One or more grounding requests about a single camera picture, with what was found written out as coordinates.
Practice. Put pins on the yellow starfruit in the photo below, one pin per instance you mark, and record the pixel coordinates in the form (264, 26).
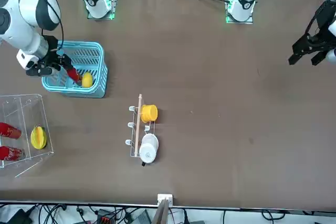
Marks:
(39, 138)

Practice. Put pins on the red cola drink bottle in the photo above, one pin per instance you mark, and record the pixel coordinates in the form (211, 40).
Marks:
(10, 130)
(10, 153)
(75, 75)

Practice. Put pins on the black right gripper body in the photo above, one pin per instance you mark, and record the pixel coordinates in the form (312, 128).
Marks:
(52, 45)

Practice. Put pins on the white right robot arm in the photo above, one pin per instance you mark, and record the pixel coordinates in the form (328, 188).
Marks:
(23, 11)

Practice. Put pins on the aluminium camera post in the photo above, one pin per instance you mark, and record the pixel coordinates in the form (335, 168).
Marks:
(161, 213)

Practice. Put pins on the white post bracket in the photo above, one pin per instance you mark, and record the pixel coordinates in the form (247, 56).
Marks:
(165, 197)

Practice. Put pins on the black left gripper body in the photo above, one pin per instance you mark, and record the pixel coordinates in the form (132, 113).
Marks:
(325, 14)

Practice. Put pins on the yellow fruit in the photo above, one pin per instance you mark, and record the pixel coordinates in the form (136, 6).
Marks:
(87, 80)

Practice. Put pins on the clear acrylic rack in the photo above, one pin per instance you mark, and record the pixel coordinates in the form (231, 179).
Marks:
(26, 111)

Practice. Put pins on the grey power adapter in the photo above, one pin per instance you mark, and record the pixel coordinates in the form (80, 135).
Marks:
(142, 217)

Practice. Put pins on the large black power brick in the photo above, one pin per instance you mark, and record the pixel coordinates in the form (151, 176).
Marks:
(19, 216)

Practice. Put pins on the orange black electronic device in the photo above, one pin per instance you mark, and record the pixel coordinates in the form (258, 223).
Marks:
(106, 217)

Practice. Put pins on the light blue plastic basket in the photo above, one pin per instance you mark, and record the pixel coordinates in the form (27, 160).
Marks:
(97, 87)

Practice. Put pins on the white cup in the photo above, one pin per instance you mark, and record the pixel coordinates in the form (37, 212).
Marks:
(148, 150)

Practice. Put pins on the yellow cup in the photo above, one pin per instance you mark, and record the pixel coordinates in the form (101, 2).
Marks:
(149, 113)

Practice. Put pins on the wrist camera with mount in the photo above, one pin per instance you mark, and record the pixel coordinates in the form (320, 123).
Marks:
(39, 71)

